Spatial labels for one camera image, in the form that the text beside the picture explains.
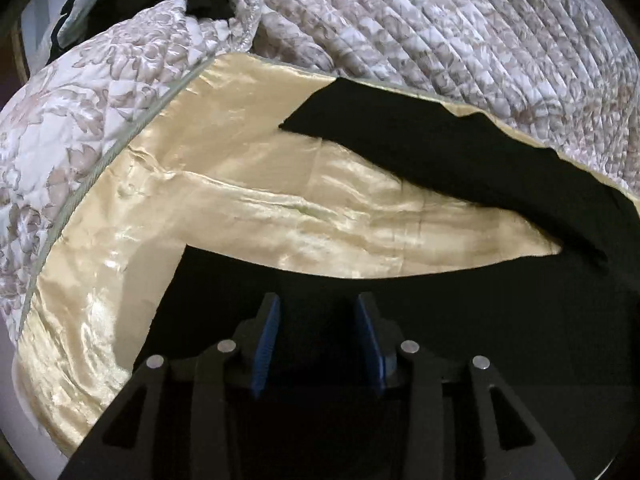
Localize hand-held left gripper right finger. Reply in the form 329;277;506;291
352;291;577;480

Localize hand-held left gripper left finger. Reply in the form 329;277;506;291
57;291;281;480

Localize black pants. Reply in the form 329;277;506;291
131;76;640;480

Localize gold satin blanket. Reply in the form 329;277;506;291
12;52;640;457

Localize floral quilted bedspread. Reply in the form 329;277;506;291
0;0;640;348

